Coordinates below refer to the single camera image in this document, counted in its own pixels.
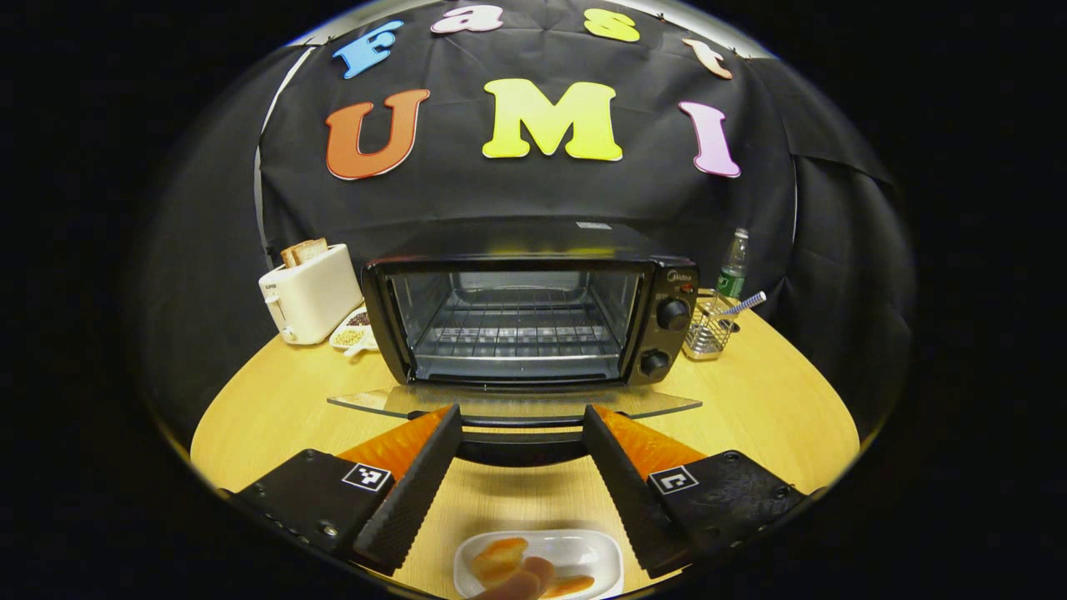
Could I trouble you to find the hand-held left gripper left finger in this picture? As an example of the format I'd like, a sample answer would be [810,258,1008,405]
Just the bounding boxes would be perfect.
[218,404,463,578]

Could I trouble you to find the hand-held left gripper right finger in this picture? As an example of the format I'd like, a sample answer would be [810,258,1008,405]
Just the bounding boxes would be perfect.
[582,404,822,578]

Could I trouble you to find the golden croissant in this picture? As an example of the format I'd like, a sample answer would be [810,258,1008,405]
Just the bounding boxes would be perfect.
[471,537,596,599]

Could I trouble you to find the black electric oven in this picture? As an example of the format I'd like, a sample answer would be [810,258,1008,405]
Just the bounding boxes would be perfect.
[327,218,703,468]

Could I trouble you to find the white rectangular plate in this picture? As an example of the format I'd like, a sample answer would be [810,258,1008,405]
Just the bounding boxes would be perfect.
[453,529,624,600]

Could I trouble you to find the white sectioned dish with grains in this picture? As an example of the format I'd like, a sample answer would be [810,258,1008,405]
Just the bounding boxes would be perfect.
[329,304,381,358]

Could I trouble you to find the white toaster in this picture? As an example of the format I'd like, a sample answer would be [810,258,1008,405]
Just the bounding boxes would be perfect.
[258,243,365,346]

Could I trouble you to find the blue striped straw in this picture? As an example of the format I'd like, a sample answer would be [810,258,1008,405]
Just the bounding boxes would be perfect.
[719,291,768,318]

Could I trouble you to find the black backdrop cloth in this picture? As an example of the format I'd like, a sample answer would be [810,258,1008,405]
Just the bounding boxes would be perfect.
[138,0,918,434]

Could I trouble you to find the metal wire holder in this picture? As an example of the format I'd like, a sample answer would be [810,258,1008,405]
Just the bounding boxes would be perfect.
[682,296,739,361]

